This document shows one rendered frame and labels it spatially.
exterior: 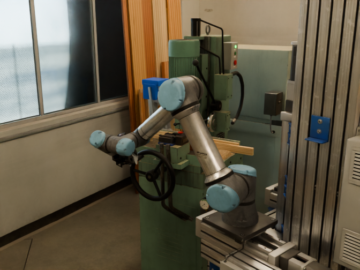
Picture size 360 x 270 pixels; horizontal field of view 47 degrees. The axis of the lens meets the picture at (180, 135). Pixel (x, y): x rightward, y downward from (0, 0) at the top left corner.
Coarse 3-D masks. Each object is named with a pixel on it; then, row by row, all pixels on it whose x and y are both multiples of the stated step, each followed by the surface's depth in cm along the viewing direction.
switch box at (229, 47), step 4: (224, 44) 249; (228, 44) 247; (232, 44) 247; (236, 44) 252; (224, 48) 249; (228, 48) 248; (232, 48) 248; (236, 48) 253; (224, 52) 250; (228, 52) 249; (232, 52) 249; (236, 52) 254; (224, 56) 250; (228, 56) 249; (232, 56) 250; (236, 56) 255; (224, 60) 251; (228, 60) 250; (232, 60) 251; (236, 60) 256; (224, 64) 252; (228, 64) 250; (232, 64) 252; (236, 64) 256; (224, 68) 252; (228, 68) 251; (232, 68) 252; (236, 68) 258
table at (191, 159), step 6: (156, 138) 258; (150, 144) 246; (138, 150) 245; (150, 156) 242; (186, 156) 229; (192, 156) 227; (234, 156) 228; (156, 162) 228; (180, 162) 224; (186, 162) 226; (192, 162) 228; (198, 162) 226; (228, 162) 222; (234, 162) 230; (174, 168) 223; (180, 168) 221
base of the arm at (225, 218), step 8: (240, 208) 165; (248, 208) 165; (256, 208) 169; (224, 216) 169; (232, 216) 166; (240, 216) 166; (248, 216) 165; (256, 216) 167; (232, 224) 166; (240, 224) 165; (248, 224) 165
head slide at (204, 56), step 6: (204, 54) 240; (204, 60) 241; (204, 66) 242; (204, 72) 243; (204, 84) 245; (204, 90) 246; (204, 96) 247; (204, 102) 248; (204, 108) 249; (204, 114) 250
